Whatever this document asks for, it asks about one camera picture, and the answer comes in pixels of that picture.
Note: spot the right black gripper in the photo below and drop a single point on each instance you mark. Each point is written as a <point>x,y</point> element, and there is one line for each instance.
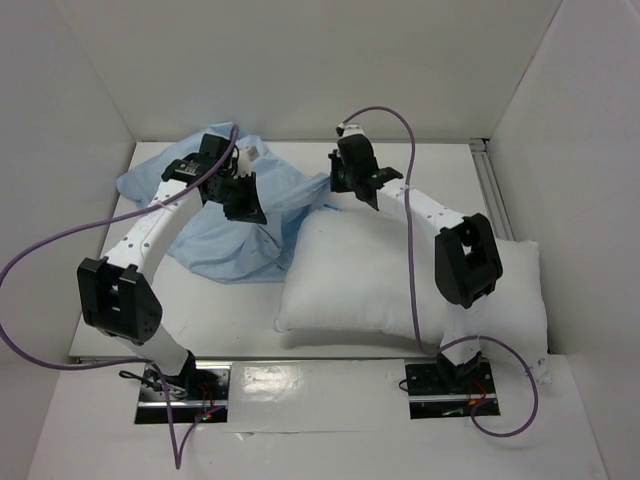
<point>361,185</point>

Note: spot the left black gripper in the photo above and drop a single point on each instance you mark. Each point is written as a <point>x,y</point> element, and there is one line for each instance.
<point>249,209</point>

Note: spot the light blue pillowcase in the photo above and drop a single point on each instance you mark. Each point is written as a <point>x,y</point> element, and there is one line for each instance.
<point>232,252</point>

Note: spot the white pillow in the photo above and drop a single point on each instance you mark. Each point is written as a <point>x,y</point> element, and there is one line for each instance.
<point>350,273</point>

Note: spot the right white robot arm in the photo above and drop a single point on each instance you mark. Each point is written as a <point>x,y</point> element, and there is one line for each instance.
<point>466,262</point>

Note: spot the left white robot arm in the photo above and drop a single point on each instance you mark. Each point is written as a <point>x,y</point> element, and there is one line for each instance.
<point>116,291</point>

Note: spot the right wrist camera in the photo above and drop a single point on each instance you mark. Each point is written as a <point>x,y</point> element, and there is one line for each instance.
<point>345,130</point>

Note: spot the aluminium rail frame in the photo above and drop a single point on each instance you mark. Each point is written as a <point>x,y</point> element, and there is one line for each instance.
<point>490,189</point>

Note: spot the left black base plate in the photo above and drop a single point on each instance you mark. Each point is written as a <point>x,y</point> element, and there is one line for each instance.
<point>209,400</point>

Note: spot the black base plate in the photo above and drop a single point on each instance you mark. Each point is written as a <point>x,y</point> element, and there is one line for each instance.
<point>430,397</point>
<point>209,400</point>

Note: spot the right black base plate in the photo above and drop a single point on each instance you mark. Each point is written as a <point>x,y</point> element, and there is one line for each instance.
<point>430,397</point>

